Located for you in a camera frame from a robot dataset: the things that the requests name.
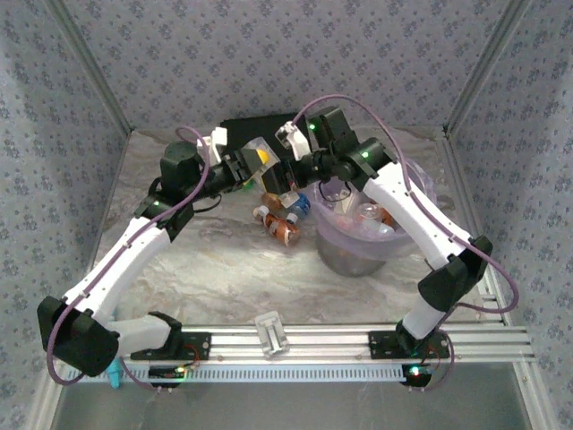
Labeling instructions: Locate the purple plastic bin liner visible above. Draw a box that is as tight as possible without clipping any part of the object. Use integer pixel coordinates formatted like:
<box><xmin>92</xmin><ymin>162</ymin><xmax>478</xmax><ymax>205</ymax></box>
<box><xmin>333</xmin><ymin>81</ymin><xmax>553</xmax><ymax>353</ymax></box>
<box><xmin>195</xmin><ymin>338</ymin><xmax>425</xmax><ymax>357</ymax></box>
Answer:
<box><xmin>308</xmin><ymin>159</ymin><xmax>438</xmax><ymax>261</ymax></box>

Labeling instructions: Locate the grey metal mesh bin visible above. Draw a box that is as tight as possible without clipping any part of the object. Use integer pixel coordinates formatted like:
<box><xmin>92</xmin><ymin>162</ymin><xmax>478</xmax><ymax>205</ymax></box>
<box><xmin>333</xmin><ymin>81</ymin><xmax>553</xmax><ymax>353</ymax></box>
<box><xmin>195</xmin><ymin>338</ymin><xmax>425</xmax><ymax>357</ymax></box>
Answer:
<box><xmin>311</xmin><ymin>159</ymin><xmax>438</xmax><ymax>277</ymax></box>

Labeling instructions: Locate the amber bottle with red cap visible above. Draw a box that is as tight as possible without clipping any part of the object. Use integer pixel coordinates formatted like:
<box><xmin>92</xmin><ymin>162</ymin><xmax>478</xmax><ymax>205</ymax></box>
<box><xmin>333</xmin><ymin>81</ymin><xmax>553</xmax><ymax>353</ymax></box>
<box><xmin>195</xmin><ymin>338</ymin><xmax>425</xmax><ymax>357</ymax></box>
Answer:
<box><xmin>261</xmin><ymin>191</ymin><xmax>287</xmax><ymax>211</ymax></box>

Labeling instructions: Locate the black hard case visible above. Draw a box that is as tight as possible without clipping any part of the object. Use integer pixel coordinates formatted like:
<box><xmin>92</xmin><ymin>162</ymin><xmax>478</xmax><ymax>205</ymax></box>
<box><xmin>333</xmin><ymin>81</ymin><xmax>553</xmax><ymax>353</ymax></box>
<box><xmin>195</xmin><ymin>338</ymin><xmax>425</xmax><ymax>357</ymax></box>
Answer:
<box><xmin>219</xmin><ymin>114</ymin><xmax>310</xmax><ymax>149</ymax></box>

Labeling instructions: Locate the clear bottle blue Pocari label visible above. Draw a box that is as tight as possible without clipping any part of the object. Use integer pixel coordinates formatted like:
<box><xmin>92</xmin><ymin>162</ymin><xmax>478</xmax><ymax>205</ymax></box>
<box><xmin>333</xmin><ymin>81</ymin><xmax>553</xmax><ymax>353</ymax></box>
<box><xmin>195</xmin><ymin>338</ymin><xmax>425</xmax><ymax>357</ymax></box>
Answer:
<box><xmin>286</xmin><ymin>203</ymin><xmax>311</xmax><ymax>225</ymax></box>

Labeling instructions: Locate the brown label bottle red cap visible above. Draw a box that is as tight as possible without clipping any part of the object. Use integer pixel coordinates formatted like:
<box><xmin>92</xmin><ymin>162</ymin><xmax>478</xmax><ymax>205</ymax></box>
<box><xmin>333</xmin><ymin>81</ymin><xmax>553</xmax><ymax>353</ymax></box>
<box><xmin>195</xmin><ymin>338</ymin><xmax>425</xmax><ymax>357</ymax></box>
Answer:
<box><xmin>253</xmin><ymin>204</ymin><xmax>302</xmax><ymax>246</ymax></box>

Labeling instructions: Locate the small controller board with LED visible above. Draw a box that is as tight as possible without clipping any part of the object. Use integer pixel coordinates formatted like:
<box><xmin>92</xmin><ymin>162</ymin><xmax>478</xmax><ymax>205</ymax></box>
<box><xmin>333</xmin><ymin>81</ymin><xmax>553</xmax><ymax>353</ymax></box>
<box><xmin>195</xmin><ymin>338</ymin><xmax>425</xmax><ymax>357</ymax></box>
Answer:
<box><xmin>401</xmin><ymin>363</ymin><xmax>433</xmax><ymax>389</ymax></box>
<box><xmin>148</xmin><ymin>365</ymin><xmax>187</xmax><ymax>389</ymax></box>

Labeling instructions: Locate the light blue tool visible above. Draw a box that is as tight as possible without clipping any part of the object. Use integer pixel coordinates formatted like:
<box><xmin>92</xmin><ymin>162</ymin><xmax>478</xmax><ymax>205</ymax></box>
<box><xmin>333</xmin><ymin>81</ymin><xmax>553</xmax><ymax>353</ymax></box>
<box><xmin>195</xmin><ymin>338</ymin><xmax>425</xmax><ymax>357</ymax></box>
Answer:
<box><xmin>106</xmin><ymin>356</ymin><xmax>123</xmax><ymax>390</ymax></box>

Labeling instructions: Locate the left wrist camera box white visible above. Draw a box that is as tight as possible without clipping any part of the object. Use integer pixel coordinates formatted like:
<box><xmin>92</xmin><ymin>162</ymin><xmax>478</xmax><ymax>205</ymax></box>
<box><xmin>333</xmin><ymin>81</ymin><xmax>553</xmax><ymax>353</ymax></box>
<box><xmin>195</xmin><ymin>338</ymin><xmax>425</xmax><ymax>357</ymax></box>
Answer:
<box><xmin>196</xmin><ymin>126</ymin><xmax>229</xmax><ymax>166</ymax></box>

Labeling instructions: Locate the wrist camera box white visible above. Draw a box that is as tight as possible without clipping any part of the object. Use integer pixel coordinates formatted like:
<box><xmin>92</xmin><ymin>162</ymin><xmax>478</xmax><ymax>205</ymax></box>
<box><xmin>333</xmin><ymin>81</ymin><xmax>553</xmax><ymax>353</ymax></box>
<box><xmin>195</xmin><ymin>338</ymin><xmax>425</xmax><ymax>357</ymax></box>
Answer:
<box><xmin>276</xmin><ymin>123</ymin><xmax>310</xmax><ymax>161</ymax></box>
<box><xmin>196</xmin><ymin>126</ymin><xmax>229</xmax><ymax>166</ymax></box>

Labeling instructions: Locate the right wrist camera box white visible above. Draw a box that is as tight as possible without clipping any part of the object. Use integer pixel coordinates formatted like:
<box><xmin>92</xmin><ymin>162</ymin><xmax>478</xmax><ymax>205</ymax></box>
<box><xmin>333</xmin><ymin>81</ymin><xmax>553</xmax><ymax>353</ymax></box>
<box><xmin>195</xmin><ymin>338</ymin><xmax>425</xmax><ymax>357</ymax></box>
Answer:
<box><xmin>276</xmin><ymin>123</ymin><xmax>310</xmax><ymax>161</ymax></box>

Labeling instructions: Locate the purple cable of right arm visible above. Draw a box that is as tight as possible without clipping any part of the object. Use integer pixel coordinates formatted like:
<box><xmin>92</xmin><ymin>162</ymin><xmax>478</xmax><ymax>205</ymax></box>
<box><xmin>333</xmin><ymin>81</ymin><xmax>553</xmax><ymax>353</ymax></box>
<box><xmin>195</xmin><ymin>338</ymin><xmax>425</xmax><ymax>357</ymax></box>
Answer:
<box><xmin>293</xmin><ymin>93</ymin><xmax>520</xmax><ymax>393</ymax></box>

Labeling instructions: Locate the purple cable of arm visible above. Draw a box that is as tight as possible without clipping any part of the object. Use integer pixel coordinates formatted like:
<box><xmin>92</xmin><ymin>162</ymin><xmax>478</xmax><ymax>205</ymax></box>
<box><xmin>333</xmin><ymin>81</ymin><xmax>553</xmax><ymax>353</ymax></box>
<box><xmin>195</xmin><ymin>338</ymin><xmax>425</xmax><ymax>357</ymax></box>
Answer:
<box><xmin>293</xmin><ymin>93</ymin><xmax>520</xmax><ymax>393</ymax></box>
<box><xmin>46</xmin><ymin>125</ymin><xmax>211</xmax><ymax>393</ymax></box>

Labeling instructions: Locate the aluminium side rail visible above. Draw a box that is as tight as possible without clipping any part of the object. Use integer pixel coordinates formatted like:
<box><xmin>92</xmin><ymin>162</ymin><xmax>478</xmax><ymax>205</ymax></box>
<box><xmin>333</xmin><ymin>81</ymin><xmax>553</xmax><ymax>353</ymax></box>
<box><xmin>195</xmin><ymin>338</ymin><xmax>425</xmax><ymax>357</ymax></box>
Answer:
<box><xmin>440</xmin><ymin>132</ymin><xmax>514</xmax><ymax>326</ymax></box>

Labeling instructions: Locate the aluminium corner post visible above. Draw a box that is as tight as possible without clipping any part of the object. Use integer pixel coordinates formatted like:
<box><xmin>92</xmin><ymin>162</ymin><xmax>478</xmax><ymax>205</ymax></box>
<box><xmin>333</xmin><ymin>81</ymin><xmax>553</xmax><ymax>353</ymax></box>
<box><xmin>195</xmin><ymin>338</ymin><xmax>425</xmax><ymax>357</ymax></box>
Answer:
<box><xmin>47</xmin><ymin>0</ymin><xmax>135</xmax><ymax>135</ymax></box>
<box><xmin>442</xmin><ymin>0</ymin><xmax>532</xmax><ymax>135</ymax></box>

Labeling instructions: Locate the white plastic bracket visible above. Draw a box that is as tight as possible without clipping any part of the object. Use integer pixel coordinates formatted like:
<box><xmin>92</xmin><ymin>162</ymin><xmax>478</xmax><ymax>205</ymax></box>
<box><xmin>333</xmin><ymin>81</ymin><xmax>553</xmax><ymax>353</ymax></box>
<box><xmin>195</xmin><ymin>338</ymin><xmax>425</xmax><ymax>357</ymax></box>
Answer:
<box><xmin>253</xmin><ymin>313</ymin><xmax>288</xmax><ymax>359</ymax></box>

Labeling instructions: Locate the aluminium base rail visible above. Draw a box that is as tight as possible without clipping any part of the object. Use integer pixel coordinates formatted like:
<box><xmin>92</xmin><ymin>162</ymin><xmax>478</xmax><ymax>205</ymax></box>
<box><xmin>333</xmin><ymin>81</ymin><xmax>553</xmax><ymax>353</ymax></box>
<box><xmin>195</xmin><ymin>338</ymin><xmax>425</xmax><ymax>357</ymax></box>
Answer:
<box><xmin>47</xmin><ymin>324</ymin><xmax>536</xmax><ymax>364</ymax></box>

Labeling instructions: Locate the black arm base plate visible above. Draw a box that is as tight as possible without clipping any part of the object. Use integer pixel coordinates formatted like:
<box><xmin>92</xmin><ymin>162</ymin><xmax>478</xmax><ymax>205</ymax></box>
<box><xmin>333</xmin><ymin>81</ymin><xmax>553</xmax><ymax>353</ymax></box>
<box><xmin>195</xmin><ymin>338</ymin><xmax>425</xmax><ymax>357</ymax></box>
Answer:
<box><xmin>367</xmin><ymin>330</ymin><xmax>451</xmax><ymax>361</ymax></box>
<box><xmin>130</xmin><ymin>331</ymin><xmax>212</xmax><ymax>362</ymax></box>

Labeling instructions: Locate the slotted grey cable duct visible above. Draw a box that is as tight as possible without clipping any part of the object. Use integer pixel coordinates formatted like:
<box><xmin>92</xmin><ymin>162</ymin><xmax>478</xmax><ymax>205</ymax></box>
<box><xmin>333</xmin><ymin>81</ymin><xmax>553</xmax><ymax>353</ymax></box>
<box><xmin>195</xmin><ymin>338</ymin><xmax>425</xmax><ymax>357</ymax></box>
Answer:
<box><xmin>64</xmin><ymin>365</ymin><xmax>411</xmax><ymax>384</ymax></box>

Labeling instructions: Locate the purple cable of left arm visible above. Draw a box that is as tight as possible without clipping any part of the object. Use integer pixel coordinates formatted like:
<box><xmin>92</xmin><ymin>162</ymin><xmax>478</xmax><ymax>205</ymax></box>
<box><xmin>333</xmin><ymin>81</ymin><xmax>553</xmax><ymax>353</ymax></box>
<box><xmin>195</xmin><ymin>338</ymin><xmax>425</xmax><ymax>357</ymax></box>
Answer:
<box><xmin>46</xmin><ymin>125</ymin><xmax>211</xmax><ymax>393</ymax></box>

